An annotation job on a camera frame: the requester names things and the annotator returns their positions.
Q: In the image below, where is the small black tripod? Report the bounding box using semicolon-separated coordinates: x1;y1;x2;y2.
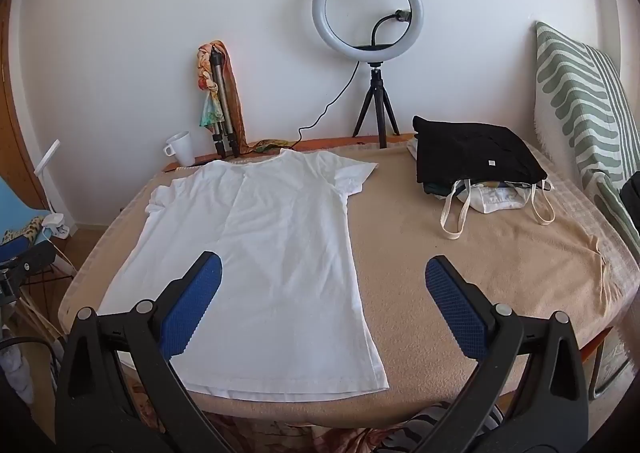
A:
352;63;401;150

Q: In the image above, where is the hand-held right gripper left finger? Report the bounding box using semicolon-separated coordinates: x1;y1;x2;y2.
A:
54;251;236;453

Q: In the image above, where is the colourful orange scarf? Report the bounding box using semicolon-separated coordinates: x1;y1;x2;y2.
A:
194;39;291;156

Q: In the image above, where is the white t-shirt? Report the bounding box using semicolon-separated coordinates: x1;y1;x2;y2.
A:
98;149;391;403

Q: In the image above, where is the folded silver tripod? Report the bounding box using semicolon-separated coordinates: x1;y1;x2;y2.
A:
209;47;241;158

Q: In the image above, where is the black folded garment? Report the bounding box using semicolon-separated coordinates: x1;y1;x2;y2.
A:
412;116;549;186

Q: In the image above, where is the beige blanket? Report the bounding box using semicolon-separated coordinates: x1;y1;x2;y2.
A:
59;135;618;429

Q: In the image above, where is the wooden frame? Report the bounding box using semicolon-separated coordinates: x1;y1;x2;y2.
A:
12;233;78;339

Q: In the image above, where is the zebra striped cloth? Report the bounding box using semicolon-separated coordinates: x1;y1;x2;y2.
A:
370;400;503;453

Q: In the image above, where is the black gooseneck phone holder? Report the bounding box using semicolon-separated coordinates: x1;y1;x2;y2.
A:
371;8;413;48

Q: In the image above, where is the white mug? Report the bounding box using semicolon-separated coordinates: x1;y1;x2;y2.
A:
162;131;197;167

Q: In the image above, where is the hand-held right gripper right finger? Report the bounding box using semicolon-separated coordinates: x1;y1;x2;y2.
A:
425;255;603;453

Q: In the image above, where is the black camera stand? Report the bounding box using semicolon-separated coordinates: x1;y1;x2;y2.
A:
0;248;57;306

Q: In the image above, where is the leopard print cloth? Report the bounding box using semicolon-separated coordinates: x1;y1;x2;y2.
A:
2;217;45;245

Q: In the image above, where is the wooden door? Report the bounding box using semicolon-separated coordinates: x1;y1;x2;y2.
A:
0;0;51;214

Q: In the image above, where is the white tote bag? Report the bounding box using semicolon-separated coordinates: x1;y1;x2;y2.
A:
439;178;557;240

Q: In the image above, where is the black bag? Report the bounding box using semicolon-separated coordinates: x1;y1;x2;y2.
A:
620;173;640;234

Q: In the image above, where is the floral patterned cloth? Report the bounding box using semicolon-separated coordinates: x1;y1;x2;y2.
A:
127;378;401;453

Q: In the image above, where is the blue chair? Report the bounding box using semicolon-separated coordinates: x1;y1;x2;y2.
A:
0;178;56;274

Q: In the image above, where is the green striped cushion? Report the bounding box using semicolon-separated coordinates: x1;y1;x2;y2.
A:
534;21;640;254

